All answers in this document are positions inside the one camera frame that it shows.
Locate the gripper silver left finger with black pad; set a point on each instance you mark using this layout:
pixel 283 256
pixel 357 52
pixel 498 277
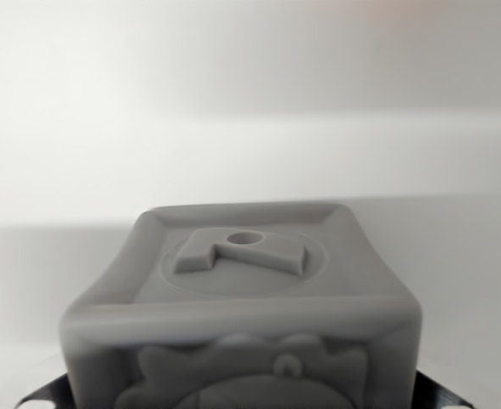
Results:
pixel 48 389

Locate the grey embossed soft cube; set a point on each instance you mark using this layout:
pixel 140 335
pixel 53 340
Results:
pixel 246 307

